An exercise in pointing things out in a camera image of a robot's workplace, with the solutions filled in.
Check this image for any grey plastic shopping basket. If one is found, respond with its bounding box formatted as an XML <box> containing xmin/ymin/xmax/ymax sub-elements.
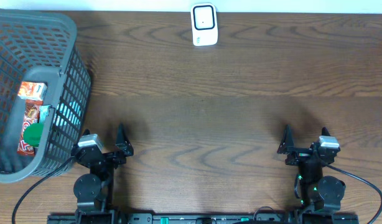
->
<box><xmin>0</xmin><ymin>9</ymin><xmax>91</xmax><ymax>183</ymax></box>

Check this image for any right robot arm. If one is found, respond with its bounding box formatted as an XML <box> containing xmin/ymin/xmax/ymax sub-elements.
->
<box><xmin>277</xmin><ymin>125</ymin><xmax>345</xmax><ymax>223</ymax></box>

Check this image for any small orange snack packet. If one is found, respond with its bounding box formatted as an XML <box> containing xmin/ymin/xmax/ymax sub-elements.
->
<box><xmin>17</xmin><ymin>82</ymin><xmax>47</xmax><ymax>101</ymax></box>

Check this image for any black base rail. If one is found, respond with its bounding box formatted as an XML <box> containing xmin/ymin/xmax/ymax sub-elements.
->
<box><xmin>47</xmin><ymin>212</ymin><xmax>360</xmax><ymax>224</ymax></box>

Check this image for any left black cable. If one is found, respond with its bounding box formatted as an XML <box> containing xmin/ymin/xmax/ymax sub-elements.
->
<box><xmin>11</xmin><ymin>155</ymin><xmax>77</xmax><ymax>224</ymax></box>

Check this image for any green lid jar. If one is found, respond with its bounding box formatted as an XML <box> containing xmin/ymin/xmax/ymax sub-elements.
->
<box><xmin>23</xmin><ymin>123</ymin><xmax>44</xmax><ymax>147</ymax></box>

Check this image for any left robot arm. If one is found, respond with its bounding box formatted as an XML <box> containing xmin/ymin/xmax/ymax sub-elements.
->
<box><xmin>72</xmin><ymin>124</ymin><xmax>134</xmax><ymax>223</ymax></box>

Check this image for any teal wet wipes pack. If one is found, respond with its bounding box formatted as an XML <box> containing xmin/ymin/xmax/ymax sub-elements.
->
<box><xmin>54</xmin><ymin>101</ymin><xmax>82</xmax><ymax>126</ymax></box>

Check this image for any white barcode scanner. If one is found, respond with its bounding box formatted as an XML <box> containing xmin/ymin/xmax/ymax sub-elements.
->
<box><xmin>190</xmin><ymin>3</ymin><xmax>218</xmax><ymax>47</ymax></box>

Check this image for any red Top snack bag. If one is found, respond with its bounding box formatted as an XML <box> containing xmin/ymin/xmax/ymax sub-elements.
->
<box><xmin>17</xmin><ymin>100</ymin><xmax>43</xmax><ymax>156</ymax></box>

